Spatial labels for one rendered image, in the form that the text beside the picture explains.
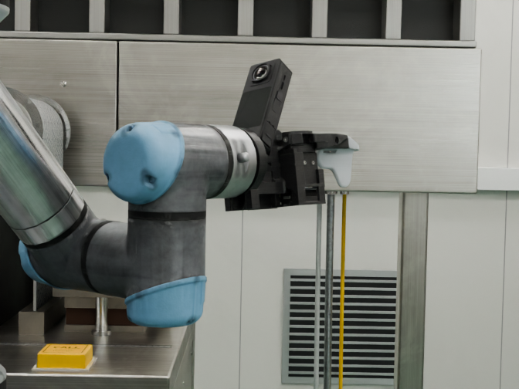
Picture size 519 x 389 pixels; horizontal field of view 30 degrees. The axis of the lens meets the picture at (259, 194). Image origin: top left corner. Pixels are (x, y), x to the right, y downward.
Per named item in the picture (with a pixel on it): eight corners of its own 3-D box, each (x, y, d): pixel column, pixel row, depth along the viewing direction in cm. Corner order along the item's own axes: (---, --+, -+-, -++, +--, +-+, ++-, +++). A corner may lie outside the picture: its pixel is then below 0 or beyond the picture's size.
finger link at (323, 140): (328, 153, 113) (275, 154, 107) (327, 138, 113) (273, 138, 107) (358, 149, 110) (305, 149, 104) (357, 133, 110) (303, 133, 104)
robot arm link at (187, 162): (95, 209, 91) (96, 119, 91) (174, 205, 100) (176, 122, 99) (156, 214, 86) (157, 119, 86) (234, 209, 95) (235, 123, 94)
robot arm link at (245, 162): (174, 129, 100) (235, 118, 95) (203, 130, 103) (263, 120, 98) (180, 202, 99) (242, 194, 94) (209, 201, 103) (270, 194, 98)
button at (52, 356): (36, 370, 141) (36, 353, 141) (46, 359, 148) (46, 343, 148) (85, 370, 141) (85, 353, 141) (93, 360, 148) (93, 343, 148)
